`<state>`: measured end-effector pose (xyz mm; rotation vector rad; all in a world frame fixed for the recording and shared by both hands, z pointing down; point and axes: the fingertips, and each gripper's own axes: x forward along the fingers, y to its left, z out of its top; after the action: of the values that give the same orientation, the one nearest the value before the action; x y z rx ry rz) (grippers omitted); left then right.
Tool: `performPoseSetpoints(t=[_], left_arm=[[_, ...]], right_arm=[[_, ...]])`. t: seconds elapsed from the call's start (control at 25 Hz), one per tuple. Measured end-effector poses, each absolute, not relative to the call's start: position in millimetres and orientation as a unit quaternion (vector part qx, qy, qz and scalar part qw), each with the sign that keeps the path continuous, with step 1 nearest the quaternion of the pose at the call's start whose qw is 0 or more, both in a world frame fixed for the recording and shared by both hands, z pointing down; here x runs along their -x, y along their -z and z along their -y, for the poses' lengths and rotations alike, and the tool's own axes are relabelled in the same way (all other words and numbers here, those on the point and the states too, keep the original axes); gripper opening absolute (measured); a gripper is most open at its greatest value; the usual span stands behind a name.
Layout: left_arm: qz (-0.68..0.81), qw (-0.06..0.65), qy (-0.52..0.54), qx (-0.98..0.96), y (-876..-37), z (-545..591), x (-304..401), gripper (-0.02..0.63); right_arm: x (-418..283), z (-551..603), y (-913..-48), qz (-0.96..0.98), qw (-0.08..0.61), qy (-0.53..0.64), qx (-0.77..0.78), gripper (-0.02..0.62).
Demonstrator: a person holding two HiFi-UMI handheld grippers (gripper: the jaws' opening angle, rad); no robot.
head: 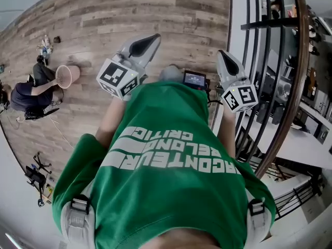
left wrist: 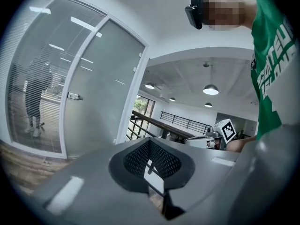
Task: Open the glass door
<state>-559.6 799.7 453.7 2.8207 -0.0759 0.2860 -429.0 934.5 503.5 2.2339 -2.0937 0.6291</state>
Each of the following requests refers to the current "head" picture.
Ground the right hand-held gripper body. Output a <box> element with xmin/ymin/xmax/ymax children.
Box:
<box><xmin>221</xmin><ymin>76</ymin><xmax>259</xmax><ymax>113</ymax></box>

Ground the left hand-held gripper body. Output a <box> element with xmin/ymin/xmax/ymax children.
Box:
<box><xmin>96</xmin><ymin>51</ymin><xmax>146</xmax><ymax>101</ymax></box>

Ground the person's left forearm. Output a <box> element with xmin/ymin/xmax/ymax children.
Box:
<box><xmin>94</xmin><ymin>97</ymin><xmax>128</xmax><ymax>150</ymax></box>

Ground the person's right forearm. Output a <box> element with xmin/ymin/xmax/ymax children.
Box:
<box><xmin>216</xmin><ymin>107</ymin><xmax>239</xmax><ymax>160</ymax></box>

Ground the person's left leg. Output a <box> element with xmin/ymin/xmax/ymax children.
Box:
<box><xmin>158</xmin><ymin>64</ymin><xmax>184</xmax><ymax>82</ymax></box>

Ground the small black monitor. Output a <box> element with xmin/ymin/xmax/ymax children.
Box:
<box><xmin>182</xmin><ymin>71</ymin><xmax>208</xmax><ymax>90</ymax></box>

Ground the pink waste basket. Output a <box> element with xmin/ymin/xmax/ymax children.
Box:
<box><xmin>55</xmin><ymin>65</ymin><xmax>81</xmax><ymax>89</ymax></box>

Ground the black railing with wooden handrail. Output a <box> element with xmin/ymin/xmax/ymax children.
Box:
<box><xmin>228</xmin><ymin>0</ymin><xmax>311</xmax><ymax>178</ymax></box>

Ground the long white table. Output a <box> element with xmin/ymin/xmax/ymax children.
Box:
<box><xmin>242</xmin><ymin>113</ymin><xmax>332</xmax><ymax>167</ymax></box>

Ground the clutter of bottles and tools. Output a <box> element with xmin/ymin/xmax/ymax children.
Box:
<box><xmin>37</xmin><ymin>34</ymin><xmax>54</xmax><ymax>59</ymax></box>

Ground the person in green shirt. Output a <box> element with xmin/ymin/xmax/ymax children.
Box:
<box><xmin>51</xmin><ymin>80</ymin><xmax>276</xmax><ymax>249</ymax></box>

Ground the black metal railing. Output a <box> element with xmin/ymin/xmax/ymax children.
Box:
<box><xmin>272</xmin><ymin>180</ymin><xmax>325</xmax><ymax>220</ymax></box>

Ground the person's head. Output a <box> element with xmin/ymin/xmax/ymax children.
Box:
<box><xmin>150</xmin><ymin>228</ymin><xmax>221</xmax><ymax>249</ymax></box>

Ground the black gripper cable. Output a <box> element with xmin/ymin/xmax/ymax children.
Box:
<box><xmin>206</xmin><ymin>89</ymin><xmax>224</xmax><ymax>106</ymax></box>

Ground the white floor cable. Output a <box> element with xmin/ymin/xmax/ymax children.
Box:
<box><xmin>50</xmin><ymin>118</ymin><xmax>75</xmax><ymax>150</ymax></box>

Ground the grey shoulder strap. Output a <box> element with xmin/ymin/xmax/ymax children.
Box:
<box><xmin>61</xmin><ymin>195</ymin><xmax>95</xmax><ymax>249</ymax></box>
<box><xmin>246</xmin><ymin>198</ymin><xmax>270</xmax><ymax>249</ymax></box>

